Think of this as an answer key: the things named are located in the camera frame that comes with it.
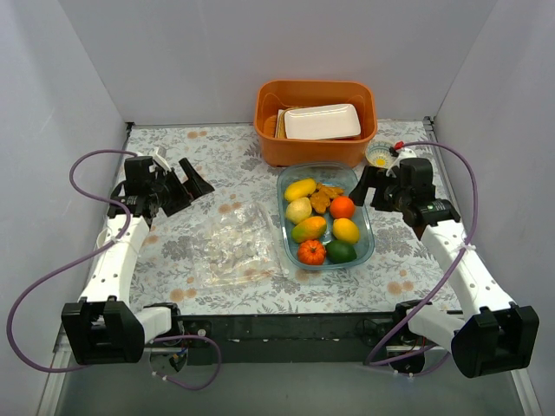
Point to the pale yellow lemon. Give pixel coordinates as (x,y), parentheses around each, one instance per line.
(298,210)

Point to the brown fried chicken piece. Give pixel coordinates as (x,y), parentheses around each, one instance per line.
(322,197)

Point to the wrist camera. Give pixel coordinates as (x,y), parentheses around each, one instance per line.
(398,152)
(159,156)

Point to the bright yellow lemon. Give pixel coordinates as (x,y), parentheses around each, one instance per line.
(345,230)

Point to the tan plates in basin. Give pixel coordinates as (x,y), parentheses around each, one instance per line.
(277,123)

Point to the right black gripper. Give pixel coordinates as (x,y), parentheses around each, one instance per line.
(377,191)

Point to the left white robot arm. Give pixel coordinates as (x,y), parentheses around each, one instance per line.
(100,326)

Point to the clear zip top bag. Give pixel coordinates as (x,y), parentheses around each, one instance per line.
(234,249)

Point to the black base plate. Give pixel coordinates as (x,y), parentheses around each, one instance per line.
(287,338)

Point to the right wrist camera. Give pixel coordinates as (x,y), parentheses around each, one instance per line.
(398,152)

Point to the white rectangular tray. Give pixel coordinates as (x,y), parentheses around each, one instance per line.
(329,122)

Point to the small orange pumpkin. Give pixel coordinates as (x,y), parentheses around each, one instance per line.
(311,252)

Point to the orange fruit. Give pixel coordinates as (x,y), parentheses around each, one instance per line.
(342,207)

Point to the yellow mango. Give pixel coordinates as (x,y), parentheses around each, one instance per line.
(300,189)

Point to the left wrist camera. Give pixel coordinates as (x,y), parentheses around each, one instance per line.
(159,156)

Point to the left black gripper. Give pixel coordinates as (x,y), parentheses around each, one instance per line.
(174,189)

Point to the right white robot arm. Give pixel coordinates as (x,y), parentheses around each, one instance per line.
(494,334)

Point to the floral tablecloth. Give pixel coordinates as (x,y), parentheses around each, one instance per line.
(229,158)

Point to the orange green mango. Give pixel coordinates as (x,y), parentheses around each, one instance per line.
(309,229)

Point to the small patterned bowl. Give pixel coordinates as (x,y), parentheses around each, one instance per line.
(379,154)

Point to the orange plastic basin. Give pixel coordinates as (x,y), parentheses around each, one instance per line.
(283,94)

